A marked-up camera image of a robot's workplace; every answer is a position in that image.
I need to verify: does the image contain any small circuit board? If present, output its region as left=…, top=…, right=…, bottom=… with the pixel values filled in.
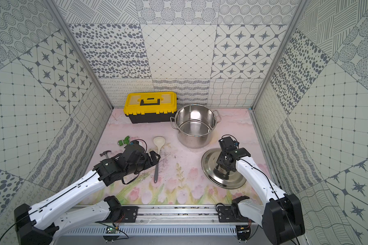
left=103, top=227, right=120, bottom=242
left=236, top=226, right=251, bottom=242

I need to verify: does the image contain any right small circuit board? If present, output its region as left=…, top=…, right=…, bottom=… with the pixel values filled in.
left=236, top=226, right=251, bottom=242

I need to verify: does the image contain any yellow and black toolbox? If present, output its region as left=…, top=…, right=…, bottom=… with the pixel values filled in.
left=123, top=91, right=177, bottom=124

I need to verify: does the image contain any small hammer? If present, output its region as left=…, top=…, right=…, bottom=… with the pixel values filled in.
left=100, top=150, right=111, bottom=159

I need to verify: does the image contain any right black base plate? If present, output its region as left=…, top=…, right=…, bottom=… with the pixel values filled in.
left=216, top=206, right=248, bottom=223

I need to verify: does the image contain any cream spoon with grey handle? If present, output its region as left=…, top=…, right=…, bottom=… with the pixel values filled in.
left=153, top=136, right=166, bottom=183

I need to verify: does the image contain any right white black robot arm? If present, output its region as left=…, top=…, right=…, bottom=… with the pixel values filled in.
left=217, top=148, right=305, bottom=245

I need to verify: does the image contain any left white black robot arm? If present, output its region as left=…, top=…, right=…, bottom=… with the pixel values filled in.
left=14, top=140, right=160, bottom=245

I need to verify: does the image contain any green garden tap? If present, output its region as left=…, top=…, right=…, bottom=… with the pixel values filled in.
left=117, top=136, right=130, bottom=146

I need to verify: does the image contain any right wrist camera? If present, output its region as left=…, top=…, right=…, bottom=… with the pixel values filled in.
left=219, top=136, right=239, bottom=154

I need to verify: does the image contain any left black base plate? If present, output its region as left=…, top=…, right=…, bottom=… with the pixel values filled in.
left=109, top=206, right=139, bottom=224

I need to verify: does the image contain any stainless steel stock pot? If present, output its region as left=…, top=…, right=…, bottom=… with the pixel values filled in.
left=170, top=104, right=222, bottom=149

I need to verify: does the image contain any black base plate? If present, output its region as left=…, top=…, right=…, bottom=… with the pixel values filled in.
left=216, top=206, right=248, bottom=223
left=109, top=206, right=139, bottom=224

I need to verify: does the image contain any stainless steel pot lid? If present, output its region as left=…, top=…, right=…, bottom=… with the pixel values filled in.
left=201, top=148, right=246, bottom=189

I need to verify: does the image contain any aluminium mounting rail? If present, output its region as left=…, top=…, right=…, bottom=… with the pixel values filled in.
left=50, top=204, right=304, bottom=227

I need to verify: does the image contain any left small circuit board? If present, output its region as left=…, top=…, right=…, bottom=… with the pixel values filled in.
left=103, top=227, right=120, bottom=242

